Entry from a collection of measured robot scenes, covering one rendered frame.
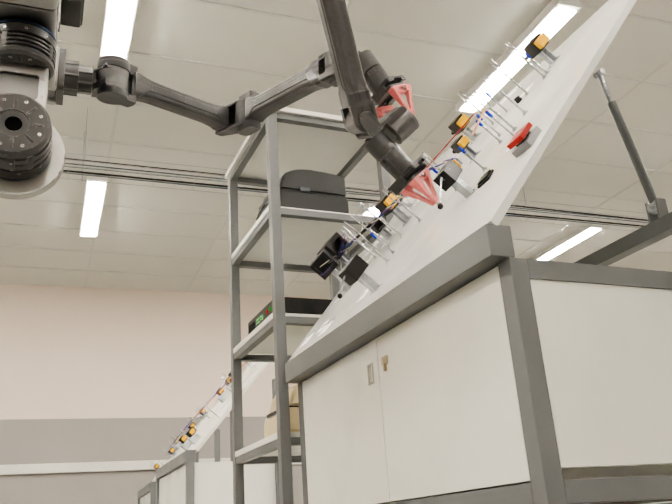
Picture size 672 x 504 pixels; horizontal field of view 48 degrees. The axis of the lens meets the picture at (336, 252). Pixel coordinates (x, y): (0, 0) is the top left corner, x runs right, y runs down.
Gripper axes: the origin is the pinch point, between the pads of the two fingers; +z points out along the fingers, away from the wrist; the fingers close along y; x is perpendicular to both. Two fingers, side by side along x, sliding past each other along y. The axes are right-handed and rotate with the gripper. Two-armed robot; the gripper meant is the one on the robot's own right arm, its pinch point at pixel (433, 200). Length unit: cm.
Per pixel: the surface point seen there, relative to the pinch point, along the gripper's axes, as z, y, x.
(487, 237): 11.9, -19.0, 21.7
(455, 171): -1.4, -1.9, -11.4
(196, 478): 20, 320, -74
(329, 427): 26, 75, 9
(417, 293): 12.0, 8.6, 16.0
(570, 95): 4.2, -30.5, -20.3
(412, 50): -82, 153, -305
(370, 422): 29, 49, 18
